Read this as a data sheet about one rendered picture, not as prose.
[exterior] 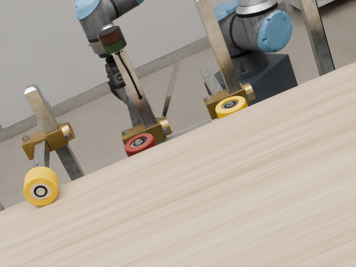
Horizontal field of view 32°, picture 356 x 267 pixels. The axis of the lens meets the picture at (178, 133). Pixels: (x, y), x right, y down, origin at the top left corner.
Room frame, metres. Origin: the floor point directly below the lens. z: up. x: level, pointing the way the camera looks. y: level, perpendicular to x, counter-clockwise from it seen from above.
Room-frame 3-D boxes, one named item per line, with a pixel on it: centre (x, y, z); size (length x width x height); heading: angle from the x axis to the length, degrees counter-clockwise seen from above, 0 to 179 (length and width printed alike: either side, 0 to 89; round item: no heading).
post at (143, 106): (1.56, 0.06, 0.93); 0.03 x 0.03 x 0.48; 89
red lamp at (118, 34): (1.52, 0.06, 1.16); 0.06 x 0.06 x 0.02
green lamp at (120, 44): (1.52, 0.06, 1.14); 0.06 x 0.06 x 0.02
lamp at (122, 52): (1.52, 0.06, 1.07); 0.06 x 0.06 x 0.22; 89
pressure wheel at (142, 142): (1.42, 0.10, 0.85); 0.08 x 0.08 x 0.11
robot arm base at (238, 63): (2.27, -0.35, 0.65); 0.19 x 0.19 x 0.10
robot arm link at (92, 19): (1.85, 0.09, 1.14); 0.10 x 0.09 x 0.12; 117
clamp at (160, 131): (1.56, 0.08, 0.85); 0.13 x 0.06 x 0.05; 89
